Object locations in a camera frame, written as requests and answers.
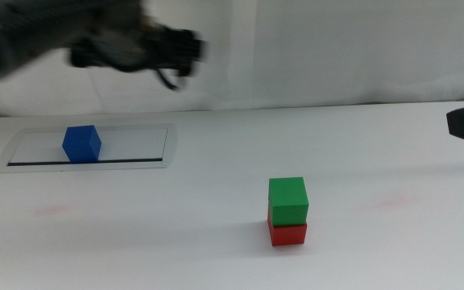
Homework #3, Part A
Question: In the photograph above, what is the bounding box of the blue cube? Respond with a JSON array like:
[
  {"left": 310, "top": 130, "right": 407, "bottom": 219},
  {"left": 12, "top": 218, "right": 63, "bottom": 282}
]
[{"left": 61, "top": 124, "right": 102, "bottom": 164}]

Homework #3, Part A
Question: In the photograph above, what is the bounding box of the green cube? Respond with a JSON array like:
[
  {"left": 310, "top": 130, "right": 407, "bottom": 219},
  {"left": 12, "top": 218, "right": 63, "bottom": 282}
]
[{"left": 267, "top": 176, "right": 310, "bottom": 227}]

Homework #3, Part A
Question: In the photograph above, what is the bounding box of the red cube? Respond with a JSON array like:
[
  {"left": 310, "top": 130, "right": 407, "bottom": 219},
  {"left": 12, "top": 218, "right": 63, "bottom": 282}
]
[{"left": 267, "top": 209, "right": 309, "bottom": 247}]

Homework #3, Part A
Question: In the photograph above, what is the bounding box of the white curtain backdrop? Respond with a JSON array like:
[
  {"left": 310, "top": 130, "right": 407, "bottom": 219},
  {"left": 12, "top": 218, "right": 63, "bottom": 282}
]
[{"left": 0, "top": 0, "right": 464, "bottom": 118}]

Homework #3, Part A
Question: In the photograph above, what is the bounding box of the silver table cable hatch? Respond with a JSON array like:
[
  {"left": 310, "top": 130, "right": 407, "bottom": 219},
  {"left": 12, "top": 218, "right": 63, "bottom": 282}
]
[{"left": 0, "top": 123, "right": 179, "bottom": 174}]

